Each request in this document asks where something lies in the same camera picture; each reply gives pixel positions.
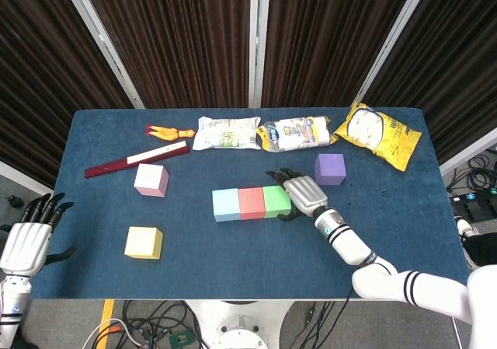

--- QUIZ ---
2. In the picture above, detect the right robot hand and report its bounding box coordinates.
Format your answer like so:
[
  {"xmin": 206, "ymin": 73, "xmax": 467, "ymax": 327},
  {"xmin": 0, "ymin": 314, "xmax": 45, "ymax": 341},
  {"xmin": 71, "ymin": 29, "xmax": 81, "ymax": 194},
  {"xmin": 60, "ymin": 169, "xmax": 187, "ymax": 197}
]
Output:
[{"xmin": 266, "ymin": 167, "xmax": 331, "ymax": 222}]

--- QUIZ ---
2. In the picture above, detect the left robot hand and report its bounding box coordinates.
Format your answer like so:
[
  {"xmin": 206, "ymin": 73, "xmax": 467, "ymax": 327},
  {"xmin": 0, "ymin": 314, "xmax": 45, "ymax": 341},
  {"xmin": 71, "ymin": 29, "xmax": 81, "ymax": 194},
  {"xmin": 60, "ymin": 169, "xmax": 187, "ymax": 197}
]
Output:
[{"xmin": 0, "ymin": 192, "xmax": 77, "ymax": 276}]

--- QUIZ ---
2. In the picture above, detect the green foam cube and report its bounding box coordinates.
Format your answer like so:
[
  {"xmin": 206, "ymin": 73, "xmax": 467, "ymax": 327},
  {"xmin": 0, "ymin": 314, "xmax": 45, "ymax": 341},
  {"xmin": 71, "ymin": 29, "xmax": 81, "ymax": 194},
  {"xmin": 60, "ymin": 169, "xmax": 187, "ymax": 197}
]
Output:
[{"xmin": 262, "ymin": 184, "xmax": 293, "ymax": 218}]

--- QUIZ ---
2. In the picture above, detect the purple foam cube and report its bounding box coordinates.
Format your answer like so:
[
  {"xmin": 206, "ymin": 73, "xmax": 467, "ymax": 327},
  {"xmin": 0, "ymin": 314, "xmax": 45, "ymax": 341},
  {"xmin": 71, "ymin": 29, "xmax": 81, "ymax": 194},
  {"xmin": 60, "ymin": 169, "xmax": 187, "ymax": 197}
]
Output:
[{"xmin": 314, "ymin": 153, "xmax": 347, "ymax": 187}]

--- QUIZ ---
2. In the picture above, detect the red foam cube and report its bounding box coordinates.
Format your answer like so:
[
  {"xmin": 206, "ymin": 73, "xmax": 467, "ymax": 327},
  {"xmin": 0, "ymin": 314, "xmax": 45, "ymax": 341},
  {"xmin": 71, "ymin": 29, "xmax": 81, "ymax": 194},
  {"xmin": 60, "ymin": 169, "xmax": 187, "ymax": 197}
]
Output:
[{"xmin": 237, "ymin": 187, "xmax": 266, "ymax": 221}]

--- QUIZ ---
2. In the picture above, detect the light blue foam cube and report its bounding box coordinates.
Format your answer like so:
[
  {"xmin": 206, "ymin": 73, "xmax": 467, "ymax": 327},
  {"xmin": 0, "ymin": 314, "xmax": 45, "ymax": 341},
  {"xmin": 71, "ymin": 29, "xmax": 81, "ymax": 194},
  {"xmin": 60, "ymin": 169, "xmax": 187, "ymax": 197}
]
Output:
[{"xmin": 211, "ymin": 188, "xmax": 241, "ymax": 223}]

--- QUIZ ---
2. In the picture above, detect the yellow foam cube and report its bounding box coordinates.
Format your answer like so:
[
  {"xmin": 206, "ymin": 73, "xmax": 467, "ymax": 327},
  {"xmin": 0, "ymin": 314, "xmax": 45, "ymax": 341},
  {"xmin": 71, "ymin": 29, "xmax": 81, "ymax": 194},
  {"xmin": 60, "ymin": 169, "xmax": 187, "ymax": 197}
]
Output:
[{"xmin": 123, "ymin": 225, "xmax": 165, "ymax": 260}]

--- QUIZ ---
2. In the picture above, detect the pink foam cube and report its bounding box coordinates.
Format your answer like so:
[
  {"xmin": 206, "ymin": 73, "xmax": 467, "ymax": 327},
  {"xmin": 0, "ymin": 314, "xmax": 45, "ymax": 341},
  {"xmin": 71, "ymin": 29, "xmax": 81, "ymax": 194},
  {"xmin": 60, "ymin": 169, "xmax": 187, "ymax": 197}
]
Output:
[{"xmin": 134, "ymin": 162, "xmax": 170, "ymax": 198}]

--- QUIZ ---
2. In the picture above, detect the yellow bag of cotton balls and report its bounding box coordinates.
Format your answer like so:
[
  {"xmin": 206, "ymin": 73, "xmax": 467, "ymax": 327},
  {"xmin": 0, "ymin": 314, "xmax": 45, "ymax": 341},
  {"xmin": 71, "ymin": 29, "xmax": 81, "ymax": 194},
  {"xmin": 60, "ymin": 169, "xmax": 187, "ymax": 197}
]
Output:
[{"xmin": 333, "ymin": 100, "xmax": 423, "ymax": 172}]

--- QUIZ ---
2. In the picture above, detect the blue fabric table cover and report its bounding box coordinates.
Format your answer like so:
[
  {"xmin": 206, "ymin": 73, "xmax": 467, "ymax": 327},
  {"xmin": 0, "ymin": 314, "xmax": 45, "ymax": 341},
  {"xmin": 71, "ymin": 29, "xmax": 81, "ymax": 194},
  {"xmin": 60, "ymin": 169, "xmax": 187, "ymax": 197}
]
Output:
[{"xmin": 30, "ymin": 107, "xmax": 469, "ymax": 300}]

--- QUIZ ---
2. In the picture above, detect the white tissue pack green print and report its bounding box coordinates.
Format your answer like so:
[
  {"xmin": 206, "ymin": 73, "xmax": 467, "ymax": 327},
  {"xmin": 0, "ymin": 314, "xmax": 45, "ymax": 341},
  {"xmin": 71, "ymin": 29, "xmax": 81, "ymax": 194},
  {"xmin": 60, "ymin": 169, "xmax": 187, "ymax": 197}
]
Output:
[{"xmin": 192, "ymin": 116, "xmax": 262, "ymax": 152}]

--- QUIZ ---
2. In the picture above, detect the yellow floor tape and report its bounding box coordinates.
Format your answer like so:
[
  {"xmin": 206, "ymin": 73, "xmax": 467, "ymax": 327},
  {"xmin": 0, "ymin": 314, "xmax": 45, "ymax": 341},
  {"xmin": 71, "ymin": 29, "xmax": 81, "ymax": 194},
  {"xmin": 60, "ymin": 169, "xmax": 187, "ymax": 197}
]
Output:
[{"xmin": 99, "ymin": 299, "xmax": 116, "ymax": 337}]

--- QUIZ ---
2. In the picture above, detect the long dark red box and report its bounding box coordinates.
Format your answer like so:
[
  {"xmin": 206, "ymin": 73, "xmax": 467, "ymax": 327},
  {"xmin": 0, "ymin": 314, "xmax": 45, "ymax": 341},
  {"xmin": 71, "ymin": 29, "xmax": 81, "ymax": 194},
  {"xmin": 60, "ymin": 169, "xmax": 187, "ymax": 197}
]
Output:
[{"xmin": 84, "ymin": 140, "xmax": 191, "ymax": 180}]

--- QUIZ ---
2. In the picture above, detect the yellow rubber chicken toy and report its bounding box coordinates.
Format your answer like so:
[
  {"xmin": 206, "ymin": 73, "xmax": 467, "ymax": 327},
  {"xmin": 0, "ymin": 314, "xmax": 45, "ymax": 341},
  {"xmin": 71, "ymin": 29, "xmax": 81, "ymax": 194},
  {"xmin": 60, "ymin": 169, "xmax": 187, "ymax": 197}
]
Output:
[{"xmin": 145, "ymin": 124, "xmax": 196, "ymax": 142}]

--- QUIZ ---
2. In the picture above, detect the dark brown curtain panel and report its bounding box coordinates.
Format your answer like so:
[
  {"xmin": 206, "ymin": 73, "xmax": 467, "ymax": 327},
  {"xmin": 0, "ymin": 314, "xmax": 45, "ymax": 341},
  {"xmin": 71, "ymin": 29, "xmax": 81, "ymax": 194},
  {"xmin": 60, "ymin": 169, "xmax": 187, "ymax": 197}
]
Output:
[
  {"xmin": 262, "ymin": 0, "xmax": 420, "ymax": 109},
  {"xmin": 364, "ymin": 0, "xmax": 497, "ymax": 163},
  {"xmin": 0, "ymin": 0, "xmax": 135, "ymax": 189},
  {"xmin": 79, "ymin": 0, "xmax": 253, "ymax": 109}
]

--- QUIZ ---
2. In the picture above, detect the black and white sneaker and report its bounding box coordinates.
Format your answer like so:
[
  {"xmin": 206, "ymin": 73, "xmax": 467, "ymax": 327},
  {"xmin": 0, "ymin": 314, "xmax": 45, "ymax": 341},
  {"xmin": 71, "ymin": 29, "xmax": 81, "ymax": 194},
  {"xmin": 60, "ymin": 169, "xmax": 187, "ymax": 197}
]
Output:
[{"xmin": 454, "ymin": 215, "xmax": 482, "ymax": 270}]

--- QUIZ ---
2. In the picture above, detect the black device with teal lights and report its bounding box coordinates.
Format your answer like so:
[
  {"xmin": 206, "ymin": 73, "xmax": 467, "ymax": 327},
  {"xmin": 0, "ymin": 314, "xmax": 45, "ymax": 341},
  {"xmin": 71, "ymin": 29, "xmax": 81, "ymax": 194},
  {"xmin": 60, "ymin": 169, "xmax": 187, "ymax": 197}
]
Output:
[{"xmin": 448, "ymin": 192, "xmax": 497, "ymax": 222}]

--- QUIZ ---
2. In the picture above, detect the green circuit board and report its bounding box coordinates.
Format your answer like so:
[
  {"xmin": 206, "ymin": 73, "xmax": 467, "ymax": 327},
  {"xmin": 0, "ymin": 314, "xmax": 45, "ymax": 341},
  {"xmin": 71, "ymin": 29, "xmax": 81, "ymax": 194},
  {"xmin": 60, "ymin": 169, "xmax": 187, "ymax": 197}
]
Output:
[{"xmin": 169, "ymin": 327, "xmax": 195, "ymax": 349}]

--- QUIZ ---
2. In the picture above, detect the black trouser leg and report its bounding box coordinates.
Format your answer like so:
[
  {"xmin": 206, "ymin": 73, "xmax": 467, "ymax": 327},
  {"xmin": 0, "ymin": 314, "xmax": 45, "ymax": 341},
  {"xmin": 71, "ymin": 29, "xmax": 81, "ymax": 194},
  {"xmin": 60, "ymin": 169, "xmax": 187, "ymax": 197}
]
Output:
[{"xmin": 465, "ymin": 232, "xmax": 497, "ymax": 268}]

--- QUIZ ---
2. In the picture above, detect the white partition frame rail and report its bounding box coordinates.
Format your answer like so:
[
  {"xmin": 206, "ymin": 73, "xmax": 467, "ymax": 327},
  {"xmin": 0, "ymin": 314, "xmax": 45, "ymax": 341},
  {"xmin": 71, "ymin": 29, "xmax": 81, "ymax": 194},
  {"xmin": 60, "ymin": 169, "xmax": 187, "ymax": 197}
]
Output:
[
  {"xmin": 0, "ymin": 160, "xmax": 54, "ymax": 195},
  {"xmin": 439, "ymin": 127, "xmax": 497, "ymax": 176}
]

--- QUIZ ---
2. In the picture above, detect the white floor cable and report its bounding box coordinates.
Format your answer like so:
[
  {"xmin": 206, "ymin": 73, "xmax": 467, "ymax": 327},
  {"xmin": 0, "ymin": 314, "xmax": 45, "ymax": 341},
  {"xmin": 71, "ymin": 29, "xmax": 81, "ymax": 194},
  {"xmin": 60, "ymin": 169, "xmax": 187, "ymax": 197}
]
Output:
[{"xmin": 82, "ymin": 317, "xmax": 144, "ymax": 349}]

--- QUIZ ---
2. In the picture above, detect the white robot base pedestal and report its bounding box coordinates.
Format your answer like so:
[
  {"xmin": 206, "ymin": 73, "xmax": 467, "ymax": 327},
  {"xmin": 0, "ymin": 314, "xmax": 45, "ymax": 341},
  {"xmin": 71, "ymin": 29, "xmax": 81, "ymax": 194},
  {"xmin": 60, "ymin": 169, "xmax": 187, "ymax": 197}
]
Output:
[{"xmin": 185, "ymin": 299, "xmax": 295, "ymax": 349}]

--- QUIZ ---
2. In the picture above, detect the black floor cable tangle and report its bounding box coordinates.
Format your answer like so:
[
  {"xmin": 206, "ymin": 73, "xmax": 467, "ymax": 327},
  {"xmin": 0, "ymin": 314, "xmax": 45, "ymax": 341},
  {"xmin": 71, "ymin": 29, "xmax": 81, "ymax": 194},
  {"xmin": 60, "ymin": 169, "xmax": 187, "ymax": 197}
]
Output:
[{"xmin": 116, "ymin": 300, "xmax": 207, "ymax": 349}]

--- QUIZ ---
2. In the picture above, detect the white partition frame post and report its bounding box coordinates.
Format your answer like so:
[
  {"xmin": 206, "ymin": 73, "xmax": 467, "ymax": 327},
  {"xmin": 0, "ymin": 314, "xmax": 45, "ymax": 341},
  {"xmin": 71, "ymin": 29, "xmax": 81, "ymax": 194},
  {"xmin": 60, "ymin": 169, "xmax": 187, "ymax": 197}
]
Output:
[
  {"xmin": 57, "ymin": 0, "xmax": 147, "ymax": 110},
  {"xmin": 248, "ymin": 0, "xmax": 272, "ymax": 109},
  {"xmin": 355, "ymin": 0, "xmax": 435, "ymax": 105}
]

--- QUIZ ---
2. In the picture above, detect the black cable pile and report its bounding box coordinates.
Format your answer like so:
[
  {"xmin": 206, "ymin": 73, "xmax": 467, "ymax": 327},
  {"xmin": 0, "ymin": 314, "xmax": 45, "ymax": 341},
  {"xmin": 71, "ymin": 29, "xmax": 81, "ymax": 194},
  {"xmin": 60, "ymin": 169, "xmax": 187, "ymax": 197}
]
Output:
[{"xmin": 446, "ymin": 146, "xmax": 497, "ymax": 194}]

